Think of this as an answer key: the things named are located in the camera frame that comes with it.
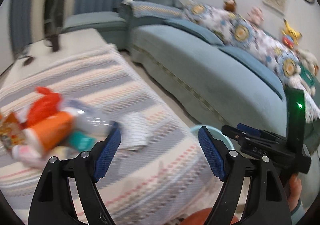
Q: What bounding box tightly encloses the person's right hand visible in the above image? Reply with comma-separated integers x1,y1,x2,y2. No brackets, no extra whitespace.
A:
287,174,302,212

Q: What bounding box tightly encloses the teal fabric sofa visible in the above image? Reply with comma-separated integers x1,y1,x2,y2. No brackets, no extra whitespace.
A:
61,0,320,155

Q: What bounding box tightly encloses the red plastic bag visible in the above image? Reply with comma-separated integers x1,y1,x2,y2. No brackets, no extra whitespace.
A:
24,87,62,128

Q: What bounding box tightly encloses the yellow Pikachu plush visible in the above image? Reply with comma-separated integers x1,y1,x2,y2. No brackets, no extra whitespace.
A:
281,18,302,45

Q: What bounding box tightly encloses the orange snack bag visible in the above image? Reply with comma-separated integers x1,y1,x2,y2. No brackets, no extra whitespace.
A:
1,112,26,151

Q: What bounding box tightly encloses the light blue trash basket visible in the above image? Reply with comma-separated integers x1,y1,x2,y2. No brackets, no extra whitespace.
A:
190,124,234,150

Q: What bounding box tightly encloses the teal packet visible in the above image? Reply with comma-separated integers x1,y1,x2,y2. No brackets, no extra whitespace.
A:
68,131,96,152

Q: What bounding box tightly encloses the brown owl plush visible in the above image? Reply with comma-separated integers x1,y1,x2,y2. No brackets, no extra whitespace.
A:
223,0,237,12

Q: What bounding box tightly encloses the white plush toy green shirt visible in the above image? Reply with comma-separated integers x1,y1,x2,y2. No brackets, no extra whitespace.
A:
296,48,319,96

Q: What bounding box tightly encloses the framed wall picture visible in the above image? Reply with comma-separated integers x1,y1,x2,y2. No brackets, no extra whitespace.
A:
263,0,287,15

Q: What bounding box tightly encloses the striped woven table cloth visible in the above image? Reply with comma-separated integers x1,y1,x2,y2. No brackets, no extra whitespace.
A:
1,49,221,224

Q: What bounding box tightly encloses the fringed floral throw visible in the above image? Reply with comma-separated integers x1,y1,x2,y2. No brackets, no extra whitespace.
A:
289,75,320,123

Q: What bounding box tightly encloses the pink plush toy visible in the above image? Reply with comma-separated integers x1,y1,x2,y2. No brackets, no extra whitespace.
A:
247,7,264,26

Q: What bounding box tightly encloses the small dark dish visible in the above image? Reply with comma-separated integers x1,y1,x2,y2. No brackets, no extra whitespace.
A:
23,56,35,66

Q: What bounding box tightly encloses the floral sofa cushion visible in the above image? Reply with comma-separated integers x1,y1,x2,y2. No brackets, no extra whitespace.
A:
183,0,303,89

